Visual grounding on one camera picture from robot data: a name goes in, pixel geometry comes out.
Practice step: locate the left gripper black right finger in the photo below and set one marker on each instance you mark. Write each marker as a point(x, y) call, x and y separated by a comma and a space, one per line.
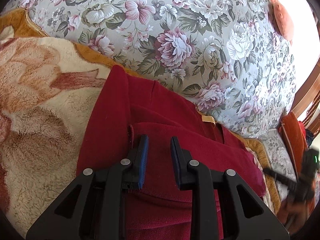
point(223, 204)

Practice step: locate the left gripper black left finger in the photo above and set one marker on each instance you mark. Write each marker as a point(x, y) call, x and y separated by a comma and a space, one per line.
point(91, 206)

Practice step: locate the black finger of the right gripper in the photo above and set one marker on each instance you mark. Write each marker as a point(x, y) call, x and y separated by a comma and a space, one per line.
point(279, 177)

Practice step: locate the dark red long-sleeve shirt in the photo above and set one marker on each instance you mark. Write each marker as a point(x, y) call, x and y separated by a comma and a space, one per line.
point(129, 107)

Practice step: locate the person's right hand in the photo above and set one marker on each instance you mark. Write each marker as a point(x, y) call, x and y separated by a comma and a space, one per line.
point(299, 213)

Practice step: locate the orange velvet cushion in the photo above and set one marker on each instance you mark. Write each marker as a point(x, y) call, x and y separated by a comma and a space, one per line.
point(293, 135)

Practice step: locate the wooden chair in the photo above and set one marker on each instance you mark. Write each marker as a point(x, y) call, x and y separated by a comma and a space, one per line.
point(307, 100)

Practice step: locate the fleece blanket with orange border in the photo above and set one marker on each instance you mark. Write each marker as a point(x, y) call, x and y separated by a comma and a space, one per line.
point(48, 90)

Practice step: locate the floral grey quilt bundle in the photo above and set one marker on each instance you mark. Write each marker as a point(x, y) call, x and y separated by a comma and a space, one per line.
point(226, 56)

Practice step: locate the salmon pink round cushion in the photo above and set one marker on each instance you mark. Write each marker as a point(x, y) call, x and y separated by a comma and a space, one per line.
point(283, 20)

